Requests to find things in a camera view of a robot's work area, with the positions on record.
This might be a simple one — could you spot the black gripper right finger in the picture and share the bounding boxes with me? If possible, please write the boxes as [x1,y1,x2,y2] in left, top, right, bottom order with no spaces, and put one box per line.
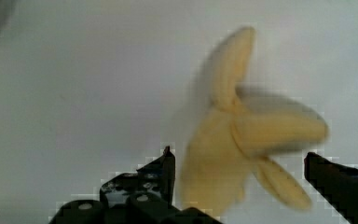
[304,152,358,224]

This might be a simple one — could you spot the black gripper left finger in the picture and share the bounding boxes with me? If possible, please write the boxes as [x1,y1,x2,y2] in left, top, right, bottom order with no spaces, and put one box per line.
[48,147,222,224]

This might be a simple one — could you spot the peeled yellow toy banana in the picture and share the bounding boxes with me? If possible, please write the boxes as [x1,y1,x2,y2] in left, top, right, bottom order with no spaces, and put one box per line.
[179,27,328,217]

